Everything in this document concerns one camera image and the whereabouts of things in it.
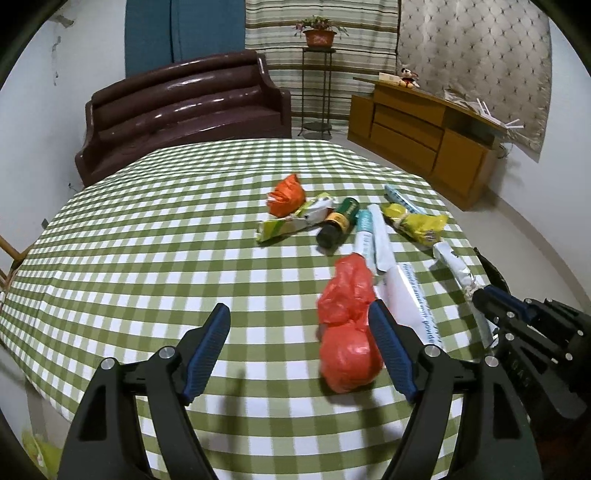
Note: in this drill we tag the wooden chair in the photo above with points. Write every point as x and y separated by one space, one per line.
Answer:
11 251

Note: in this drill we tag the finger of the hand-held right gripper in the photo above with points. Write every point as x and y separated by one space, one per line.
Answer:
501 300
563 325

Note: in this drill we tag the small orange plastic bag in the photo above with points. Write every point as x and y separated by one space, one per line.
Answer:
288 196

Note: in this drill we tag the green checked tablecloth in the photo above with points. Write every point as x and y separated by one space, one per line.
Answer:
138 230

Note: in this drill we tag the black trash bin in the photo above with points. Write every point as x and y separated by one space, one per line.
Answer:
494 272

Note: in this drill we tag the blue panel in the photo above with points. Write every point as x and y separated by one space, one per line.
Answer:
147 37

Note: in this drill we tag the green and white wrapper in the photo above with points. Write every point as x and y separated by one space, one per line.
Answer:
281 226

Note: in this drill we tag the large white tube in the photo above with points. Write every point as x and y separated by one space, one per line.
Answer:
406 295

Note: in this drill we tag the dark brown leather sofa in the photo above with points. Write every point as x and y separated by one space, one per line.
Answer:
184 110

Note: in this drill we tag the white slim tube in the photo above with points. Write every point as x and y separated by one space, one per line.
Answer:
382 244

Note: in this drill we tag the light blue wrapper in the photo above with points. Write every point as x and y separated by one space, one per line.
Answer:
397 194

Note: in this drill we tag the wooden cabinet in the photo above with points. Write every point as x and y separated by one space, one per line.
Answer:
457 157

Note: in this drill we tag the striped curtain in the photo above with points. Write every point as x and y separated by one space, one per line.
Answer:
360 46

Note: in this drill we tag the black metal plant stand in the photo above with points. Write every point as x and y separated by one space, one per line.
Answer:
316 127

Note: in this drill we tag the beige quilted curtain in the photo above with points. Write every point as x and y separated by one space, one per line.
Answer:
475 46

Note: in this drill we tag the large red plastic bag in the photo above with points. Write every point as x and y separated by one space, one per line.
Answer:
346 355

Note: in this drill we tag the mouse plush toy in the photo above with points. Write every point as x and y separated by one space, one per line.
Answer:
407 76

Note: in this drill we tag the teal and white tube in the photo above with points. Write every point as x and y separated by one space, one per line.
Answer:
364 230

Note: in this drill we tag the potted plant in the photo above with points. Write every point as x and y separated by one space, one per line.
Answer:
319 38

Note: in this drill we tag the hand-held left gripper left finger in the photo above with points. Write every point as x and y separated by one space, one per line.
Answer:
207 355

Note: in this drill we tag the yellow-green bag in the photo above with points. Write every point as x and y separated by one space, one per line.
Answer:
39 457

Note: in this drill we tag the dark green bottle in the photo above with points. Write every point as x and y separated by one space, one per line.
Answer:
339 221

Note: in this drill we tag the yellow wrapper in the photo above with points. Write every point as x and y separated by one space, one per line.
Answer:
420 226

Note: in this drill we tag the white paper strips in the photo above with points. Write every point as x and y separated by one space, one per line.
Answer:
485 113

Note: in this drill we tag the tissue box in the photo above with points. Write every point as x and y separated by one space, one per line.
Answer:
388 77

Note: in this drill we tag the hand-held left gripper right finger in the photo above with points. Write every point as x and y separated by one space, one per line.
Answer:
390 346

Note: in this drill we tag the person's right forearm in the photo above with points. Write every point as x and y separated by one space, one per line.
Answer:
563 447

